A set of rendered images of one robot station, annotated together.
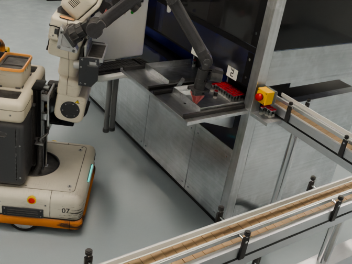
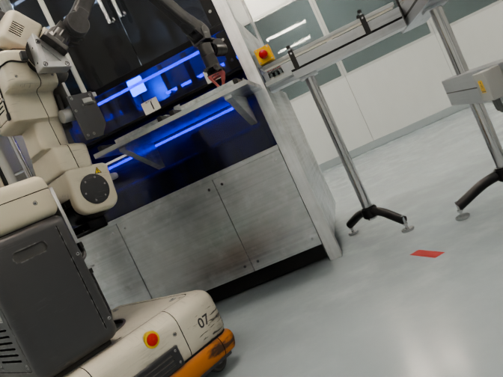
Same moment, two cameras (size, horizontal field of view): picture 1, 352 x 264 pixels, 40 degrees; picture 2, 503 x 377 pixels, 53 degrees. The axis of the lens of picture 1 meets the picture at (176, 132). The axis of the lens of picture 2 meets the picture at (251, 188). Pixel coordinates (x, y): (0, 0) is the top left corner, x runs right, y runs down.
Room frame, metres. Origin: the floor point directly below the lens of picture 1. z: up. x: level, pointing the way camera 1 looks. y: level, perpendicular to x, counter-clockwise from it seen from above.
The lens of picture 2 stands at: (0.66, 1.31, 0.61)
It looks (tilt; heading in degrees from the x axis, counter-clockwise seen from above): 3 degrees down; 320
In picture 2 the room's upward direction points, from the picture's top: 25 degrees counter-clockwise
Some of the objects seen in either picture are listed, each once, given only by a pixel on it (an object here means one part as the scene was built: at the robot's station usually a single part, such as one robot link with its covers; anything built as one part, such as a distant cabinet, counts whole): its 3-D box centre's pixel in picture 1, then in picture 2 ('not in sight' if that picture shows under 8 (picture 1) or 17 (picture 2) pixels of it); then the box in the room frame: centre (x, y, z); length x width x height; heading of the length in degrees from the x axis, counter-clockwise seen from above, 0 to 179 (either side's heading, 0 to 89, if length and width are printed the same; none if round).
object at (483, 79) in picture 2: not in sight; (490, 84); (1.34, -0.27, 0.50); 0.12 x 0.05 x 0.09; 128
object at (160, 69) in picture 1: (180, 71); (155, 129); (2.67, 0.03, 0.90); 0.34 x 0.26 x 0.04; 128
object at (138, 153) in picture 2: not in sight; (144, 158); (2.68, 0.14, 0.80); 0.34 x 0.03 x 0.13; 128
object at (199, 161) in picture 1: (198, 94); (152, 231); (3.42, -0.13, 0.44); 2.06 x 1.00 x 0.88; 38
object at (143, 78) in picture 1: (186, 88); (185, 120); (2.49, -0.02, 0.87); 0.70 x 0.48 x 0.02; 38
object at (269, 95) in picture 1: (265, 95); (264, 55); (2.28, -0.43, 1.00); 0.08 x 0.07 x 0.07; 128
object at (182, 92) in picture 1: (211, 96); (218, 97); (2.39, -0.16, 0.90); 0.34 x 0.26 x 0.04; 127
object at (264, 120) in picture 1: (268, 117); (280, 79); (2.29, -0.47, 0.87); 0.14 x 0.13 x 0.02; 128
